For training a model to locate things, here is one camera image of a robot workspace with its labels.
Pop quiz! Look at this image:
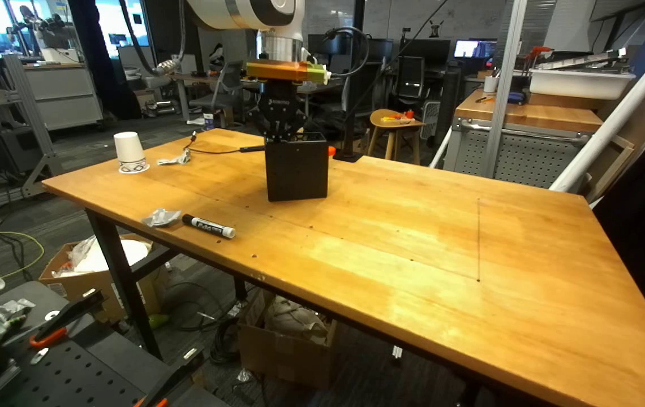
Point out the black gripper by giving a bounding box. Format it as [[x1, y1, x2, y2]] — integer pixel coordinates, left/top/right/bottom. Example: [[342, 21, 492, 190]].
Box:
[[256, 80, 317, 142]]

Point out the black perforated box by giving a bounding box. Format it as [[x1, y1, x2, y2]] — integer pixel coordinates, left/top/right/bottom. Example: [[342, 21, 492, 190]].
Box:
[[263, 137, 333, 205]]

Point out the cardboard box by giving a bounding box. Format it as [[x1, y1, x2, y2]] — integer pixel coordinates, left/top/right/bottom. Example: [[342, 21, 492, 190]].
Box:
[[237, 289, 340, 391], [35, 234, 164, 327]]

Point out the black pole stand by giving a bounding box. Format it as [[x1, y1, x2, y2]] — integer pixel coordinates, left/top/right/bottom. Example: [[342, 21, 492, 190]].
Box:
[[346, 0, 368, 149]]

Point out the round wooden stool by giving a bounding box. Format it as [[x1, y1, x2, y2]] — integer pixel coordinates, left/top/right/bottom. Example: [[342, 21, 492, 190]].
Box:
[[365, 107, 426, 163]]

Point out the large crumpled foil piece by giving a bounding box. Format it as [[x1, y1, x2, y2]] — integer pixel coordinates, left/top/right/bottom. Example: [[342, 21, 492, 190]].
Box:
[[156, 131, 199, 168]]

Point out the black and white marker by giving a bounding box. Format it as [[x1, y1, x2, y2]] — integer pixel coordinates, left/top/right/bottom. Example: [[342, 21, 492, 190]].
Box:
[[178, 212, 237, 243]]

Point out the small crumpled foil piece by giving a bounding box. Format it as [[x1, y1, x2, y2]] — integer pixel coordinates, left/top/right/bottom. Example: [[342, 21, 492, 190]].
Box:
[[142, 209, 186, 232]]

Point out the lit computer monitor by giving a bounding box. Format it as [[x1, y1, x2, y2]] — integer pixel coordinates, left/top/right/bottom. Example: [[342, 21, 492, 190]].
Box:
[[451, 36, 499, 64]]

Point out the white cabinet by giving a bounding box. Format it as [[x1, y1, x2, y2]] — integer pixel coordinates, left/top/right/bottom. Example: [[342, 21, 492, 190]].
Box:
[[23, 64, 104, 133]]

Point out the wooden top workbench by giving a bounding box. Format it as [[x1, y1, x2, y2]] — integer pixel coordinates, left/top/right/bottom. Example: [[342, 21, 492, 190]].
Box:
[[441, 89, 607, 190]]

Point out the grey metal shelf rack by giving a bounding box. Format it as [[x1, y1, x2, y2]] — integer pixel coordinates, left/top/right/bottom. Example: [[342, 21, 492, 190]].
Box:
[[0, 52, 59, 223]]

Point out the white plastic bin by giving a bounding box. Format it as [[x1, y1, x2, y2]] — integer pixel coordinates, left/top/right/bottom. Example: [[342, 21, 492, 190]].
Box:
[[526, 67, 636, 102]]

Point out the white slanted pole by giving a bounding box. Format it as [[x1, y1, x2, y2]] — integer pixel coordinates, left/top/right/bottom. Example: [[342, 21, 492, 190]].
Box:
[[547, 26, 645, 194]]

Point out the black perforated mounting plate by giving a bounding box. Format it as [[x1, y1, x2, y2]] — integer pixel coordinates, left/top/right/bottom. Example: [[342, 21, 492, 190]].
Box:
[[0, 280, 221, 407]]

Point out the orange green wrist camera mount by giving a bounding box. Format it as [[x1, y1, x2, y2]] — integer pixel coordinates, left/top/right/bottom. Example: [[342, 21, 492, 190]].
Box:
[[241, 59, 335, 86]]

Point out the grey upright metal post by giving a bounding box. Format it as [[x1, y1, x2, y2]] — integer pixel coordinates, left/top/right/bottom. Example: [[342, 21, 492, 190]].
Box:
[[482, 0, 532, 179]]

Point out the black clamp orange handle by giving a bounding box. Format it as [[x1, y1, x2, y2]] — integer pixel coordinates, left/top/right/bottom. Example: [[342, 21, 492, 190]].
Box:
[[24, 289, 104, 358], [133, 346, 206, 407]]

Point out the yellow green hose coil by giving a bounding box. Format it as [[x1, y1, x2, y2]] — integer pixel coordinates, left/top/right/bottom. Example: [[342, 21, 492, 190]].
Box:
[[0, 228, 48, 284]]

